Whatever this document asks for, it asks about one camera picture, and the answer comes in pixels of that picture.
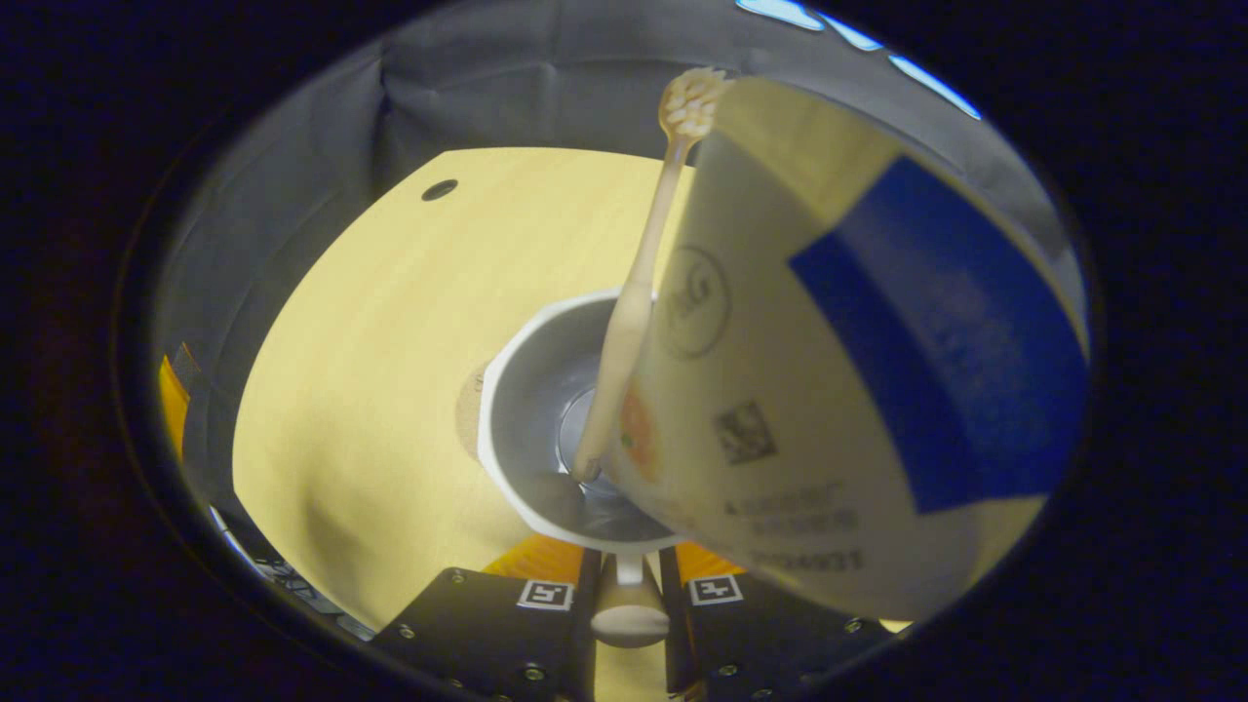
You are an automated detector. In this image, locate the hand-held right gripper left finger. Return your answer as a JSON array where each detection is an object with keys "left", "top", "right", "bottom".
[{"left": 373, "top": 534, "right": 603, "bottom": 702}]

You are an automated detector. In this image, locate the black backdrop cloth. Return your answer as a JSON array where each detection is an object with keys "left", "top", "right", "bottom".
[{"left": 156, "top": 0, "right": 1088, "bottom": 547}]

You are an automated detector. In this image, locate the white toothpaste tube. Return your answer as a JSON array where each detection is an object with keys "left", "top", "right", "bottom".
[{"left": 603, "top": 76, "right": 1091, "bottom": 625}]

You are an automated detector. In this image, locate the round cork coaster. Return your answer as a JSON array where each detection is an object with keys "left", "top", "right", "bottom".
[{"left": 455, "top": 359, "right": 494, "bottom": 461}]

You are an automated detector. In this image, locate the white cup with wooden handle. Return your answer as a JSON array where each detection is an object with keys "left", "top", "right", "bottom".
[{"left": 476, "top": 288, "right": 708, "bottom": 649}]

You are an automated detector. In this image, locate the beige toothbrush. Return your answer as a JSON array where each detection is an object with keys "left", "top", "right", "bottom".
[{"left": 571, "top": 65, "right": 734, "bottom": 486}]

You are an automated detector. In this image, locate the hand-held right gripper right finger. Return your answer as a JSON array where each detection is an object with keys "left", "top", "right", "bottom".
[{"left": 661, "top": 541, "right": 896, "bottom": 702}]

